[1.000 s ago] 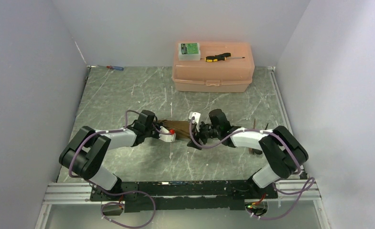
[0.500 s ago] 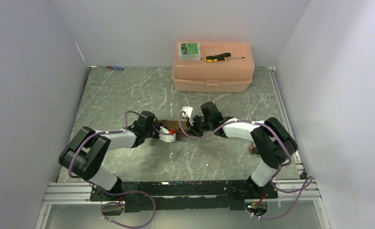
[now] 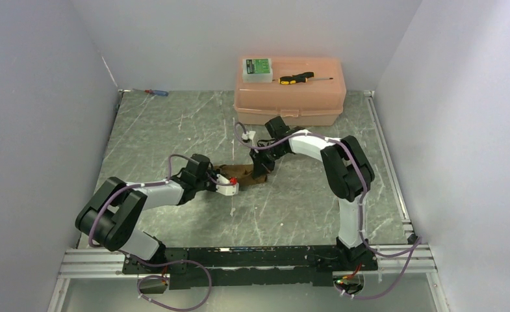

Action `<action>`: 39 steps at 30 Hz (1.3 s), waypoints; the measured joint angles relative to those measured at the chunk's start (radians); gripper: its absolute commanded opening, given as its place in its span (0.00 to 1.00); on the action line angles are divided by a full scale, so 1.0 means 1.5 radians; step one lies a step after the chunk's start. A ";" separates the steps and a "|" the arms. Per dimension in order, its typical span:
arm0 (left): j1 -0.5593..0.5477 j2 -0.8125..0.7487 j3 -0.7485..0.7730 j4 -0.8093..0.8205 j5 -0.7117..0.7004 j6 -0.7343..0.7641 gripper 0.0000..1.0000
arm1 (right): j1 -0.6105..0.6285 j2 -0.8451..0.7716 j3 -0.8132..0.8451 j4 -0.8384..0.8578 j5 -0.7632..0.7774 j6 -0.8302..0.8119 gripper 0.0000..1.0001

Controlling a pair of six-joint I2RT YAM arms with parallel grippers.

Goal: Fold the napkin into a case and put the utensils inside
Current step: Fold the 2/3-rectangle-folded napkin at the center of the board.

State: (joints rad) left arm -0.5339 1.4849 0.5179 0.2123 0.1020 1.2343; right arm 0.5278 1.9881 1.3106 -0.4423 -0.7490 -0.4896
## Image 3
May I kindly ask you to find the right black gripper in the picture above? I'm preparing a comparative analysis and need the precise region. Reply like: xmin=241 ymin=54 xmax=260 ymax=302
xmin=249 ymin=143 xmax=287 ymax=179

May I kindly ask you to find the brown cloth napkin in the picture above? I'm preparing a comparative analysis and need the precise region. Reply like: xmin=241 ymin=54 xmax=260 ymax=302
xmin=215 ymin=164 xmax=268 ymax=187

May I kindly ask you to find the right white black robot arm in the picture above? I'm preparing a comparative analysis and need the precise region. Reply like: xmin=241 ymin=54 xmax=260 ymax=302
xmin=249 ymin=117 xmax=375 ymax=270

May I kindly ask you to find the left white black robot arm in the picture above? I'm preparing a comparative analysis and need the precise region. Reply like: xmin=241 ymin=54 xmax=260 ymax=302
xmin=75 ymin=154 xmax=219 ymax=273

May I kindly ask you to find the pink plastic storage box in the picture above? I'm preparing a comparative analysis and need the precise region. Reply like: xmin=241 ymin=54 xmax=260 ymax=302
xmin=234 ymin=56 xmax=346 ymax=126

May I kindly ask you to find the green white small box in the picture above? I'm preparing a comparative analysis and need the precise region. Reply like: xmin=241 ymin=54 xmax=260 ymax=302
xmin=242 ymin=58 xmax=273 ymax=83

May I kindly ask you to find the yellow black screwdriver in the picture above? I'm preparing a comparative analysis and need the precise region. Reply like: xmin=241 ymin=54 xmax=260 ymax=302
xmin=276 ymin=71 xmax=333 ymax=85

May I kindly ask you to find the blue red screwdriver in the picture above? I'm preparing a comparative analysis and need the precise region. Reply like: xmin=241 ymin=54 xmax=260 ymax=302
xmin=132 ymin=88 xmax=169 ymax=97

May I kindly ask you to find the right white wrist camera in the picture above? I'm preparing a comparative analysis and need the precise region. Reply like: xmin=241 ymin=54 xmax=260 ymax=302
xmin=241 ymin=131 xmax=256 ymax=143

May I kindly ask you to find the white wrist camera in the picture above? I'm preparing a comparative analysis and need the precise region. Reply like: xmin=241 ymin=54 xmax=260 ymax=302
xmin=216 ymin=174 xmax=239 ymax=196
xmin=241 ymin=131 xmax=256 ymax=143

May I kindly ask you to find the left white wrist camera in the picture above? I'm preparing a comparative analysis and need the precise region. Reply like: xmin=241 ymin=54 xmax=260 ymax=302
xmin=216 ymin=174 xmax=239 ymax=196

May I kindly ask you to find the aluminium frame rail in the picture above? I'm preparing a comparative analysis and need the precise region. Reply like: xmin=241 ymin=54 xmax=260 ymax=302
xmin=48 ymin=244 xmax=450 ymax=311

